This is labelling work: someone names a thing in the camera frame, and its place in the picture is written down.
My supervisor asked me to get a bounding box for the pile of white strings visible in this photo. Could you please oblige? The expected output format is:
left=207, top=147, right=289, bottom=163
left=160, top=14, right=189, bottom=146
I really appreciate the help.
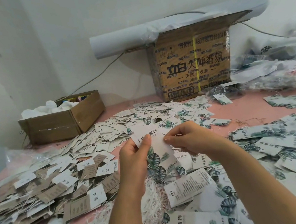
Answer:
left=66, top=177, right=174, bottom=224

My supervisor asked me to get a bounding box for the heap of small tags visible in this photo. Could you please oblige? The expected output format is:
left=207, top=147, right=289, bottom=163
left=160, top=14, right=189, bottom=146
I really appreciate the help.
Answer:
left=52, top=91, right=235, bottom=160

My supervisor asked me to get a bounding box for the person's right forearm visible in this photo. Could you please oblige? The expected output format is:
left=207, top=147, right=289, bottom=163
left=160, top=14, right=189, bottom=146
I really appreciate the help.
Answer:
left=211, top=133, right=296, bottom=224

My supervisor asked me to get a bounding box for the single white leaf print tag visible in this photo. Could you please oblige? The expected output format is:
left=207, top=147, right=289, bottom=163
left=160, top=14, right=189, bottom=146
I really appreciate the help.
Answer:
left=128, top=119, right=181, bottom=182

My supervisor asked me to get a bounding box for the heap of clear plastic bags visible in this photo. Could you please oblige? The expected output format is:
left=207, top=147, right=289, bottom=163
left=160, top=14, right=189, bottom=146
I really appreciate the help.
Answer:
left=225, top=25, right=296, bottom=106

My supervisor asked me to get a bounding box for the clear plastic bag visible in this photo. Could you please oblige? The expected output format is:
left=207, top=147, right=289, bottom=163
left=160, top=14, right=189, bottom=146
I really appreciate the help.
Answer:
left=4, top=141, right=52, bottom=175

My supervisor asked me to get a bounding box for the person's left hand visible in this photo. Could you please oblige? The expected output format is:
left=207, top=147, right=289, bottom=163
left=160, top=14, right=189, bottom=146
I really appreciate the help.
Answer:
left=112, top=133, right=160, bottom=195

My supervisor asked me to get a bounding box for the large printed cardboard box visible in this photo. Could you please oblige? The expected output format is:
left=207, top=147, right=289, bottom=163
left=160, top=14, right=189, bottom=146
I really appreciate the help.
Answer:
left=143, top=9, right=264, bottom=105

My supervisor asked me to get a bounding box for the black cable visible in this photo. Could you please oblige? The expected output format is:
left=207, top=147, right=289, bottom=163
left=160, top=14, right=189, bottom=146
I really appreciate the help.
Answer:
left=60, top=50, right=132, bottom=98

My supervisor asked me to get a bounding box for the person's right hand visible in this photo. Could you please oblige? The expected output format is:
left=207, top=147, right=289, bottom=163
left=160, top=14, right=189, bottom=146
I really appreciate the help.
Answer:
left=161, top=115, right=233, bottom=166

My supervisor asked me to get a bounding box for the white roll in plastic wrap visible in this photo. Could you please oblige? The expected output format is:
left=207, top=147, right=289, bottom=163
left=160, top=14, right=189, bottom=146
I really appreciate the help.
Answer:
left=86, top=0, right=274, bottom=61

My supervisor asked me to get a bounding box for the pile of green leaf tags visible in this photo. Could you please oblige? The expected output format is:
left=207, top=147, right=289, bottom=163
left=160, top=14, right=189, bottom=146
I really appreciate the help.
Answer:
left=136, top=116, right=296, bottom=224

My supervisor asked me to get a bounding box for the small open cardboard box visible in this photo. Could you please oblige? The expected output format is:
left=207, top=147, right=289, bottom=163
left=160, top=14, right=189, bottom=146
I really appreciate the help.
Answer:
left=15, top=89, right=110, bottom=148

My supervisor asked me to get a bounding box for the white crumpled material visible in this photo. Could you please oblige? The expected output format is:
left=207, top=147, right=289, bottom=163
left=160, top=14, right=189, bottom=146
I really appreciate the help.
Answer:
left=19, top=96, right=81, bottom=119

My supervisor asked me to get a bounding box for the person's left forearm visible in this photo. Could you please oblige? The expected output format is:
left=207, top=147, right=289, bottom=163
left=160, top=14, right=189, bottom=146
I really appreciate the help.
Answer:
left=93, top=182, right=157, bottom=224

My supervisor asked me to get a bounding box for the pile of brown white tags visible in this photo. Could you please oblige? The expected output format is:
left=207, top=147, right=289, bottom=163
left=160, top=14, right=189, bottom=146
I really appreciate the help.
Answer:
left=0, top=143, right=129, bottom=224

